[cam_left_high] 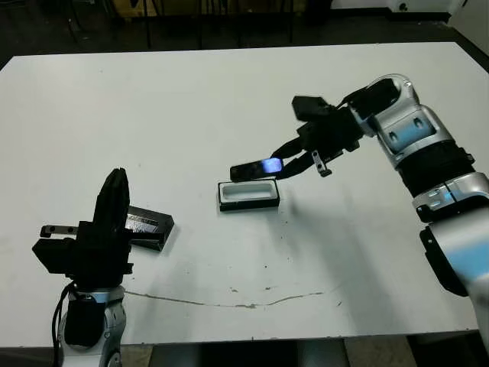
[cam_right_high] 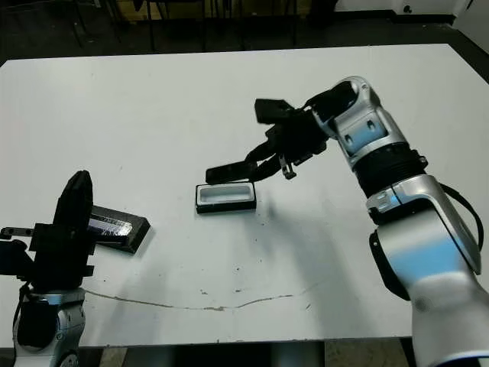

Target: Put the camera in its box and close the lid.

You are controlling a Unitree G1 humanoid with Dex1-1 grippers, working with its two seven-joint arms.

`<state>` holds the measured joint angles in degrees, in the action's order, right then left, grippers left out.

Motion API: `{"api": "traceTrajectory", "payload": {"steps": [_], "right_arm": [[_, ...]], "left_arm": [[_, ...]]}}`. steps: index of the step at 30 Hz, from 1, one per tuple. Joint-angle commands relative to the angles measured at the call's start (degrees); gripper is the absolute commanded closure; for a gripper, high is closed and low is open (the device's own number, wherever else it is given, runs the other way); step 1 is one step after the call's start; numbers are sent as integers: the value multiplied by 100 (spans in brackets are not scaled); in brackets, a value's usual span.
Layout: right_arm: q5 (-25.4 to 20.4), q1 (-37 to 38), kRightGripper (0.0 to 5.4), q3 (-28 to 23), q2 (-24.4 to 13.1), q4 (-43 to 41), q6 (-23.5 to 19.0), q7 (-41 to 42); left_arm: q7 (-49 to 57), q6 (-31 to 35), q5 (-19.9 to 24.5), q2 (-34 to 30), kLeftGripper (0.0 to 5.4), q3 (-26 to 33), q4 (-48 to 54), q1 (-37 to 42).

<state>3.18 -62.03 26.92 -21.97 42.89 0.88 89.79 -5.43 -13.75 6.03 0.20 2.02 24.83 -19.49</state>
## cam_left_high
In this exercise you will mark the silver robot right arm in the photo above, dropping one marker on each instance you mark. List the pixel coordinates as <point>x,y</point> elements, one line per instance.
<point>412,130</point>

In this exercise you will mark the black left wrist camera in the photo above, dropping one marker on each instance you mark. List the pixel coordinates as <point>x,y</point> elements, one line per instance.
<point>53,256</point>

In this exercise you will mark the black trash bin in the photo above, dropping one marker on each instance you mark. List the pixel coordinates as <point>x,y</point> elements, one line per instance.
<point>319,11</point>

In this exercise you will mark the black slim camera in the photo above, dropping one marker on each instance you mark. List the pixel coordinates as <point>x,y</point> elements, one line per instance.
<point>248,172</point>

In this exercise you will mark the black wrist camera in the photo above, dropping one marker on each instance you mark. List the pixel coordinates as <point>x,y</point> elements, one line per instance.
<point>309,107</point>
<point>53,256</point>

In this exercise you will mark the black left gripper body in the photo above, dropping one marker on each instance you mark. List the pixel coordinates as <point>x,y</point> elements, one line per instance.
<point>101,256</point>

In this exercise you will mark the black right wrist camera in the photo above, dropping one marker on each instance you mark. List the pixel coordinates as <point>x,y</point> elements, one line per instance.
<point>309,107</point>

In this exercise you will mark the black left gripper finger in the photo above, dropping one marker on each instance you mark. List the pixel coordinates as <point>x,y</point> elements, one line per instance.
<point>109,199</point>
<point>126,199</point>

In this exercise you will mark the white cabinet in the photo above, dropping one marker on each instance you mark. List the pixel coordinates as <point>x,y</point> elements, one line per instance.
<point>471,17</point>

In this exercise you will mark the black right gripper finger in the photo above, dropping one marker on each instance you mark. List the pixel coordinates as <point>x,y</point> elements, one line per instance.
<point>298,166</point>
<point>290,149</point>

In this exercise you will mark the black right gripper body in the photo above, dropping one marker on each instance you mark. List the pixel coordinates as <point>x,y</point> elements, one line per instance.
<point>328,134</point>

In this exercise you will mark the chair with grey seat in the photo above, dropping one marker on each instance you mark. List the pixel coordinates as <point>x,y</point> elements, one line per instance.
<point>74,30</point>

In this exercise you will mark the black box lid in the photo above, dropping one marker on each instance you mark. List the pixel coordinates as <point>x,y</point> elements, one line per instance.
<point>153,225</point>

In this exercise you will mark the black metal chair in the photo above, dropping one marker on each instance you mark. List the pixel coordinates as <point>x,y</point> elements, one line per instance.
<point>149,30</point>

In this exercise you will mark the black box with white lining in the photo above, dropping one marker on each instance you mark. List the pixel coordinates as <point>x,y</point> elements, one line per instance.
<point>244,191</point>

